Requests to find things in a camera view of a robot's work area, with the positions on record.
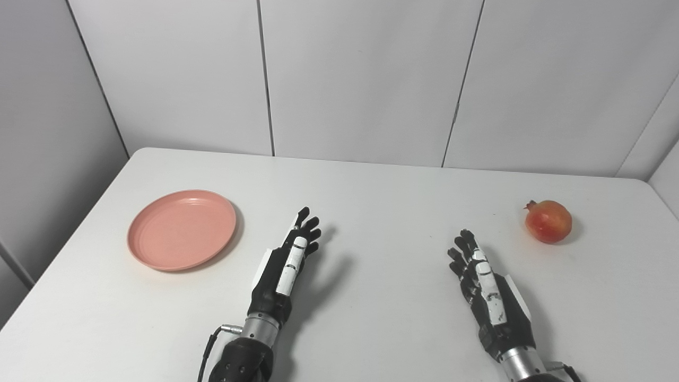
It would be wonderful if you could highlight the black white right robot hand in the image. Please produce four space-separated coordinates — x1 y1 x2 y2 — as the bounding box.
447 229 536 363

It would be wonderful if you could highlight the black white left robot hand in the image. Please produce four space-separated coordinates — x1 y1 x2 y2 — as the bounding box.
248 207 323 325

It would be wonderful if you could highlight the pink round plate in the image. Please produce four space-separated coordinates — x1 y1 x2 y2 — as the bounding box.
127 190 238 272

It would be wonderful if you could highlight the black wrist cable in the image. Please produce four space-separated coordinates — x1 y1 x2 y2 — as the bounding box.
549 361 584 382
197 324 245 382

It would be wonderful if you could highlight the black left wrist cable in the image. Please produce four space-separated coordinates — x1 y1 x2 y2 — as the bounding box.
197 324 245 382

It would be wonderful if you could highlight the red pomegranate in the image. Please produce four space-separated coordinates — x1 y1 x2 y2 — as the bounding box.
524 199 573 245

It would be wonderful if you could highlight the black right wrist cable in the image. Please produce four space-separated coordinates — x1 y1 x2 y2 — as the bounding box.
549 361 584 382

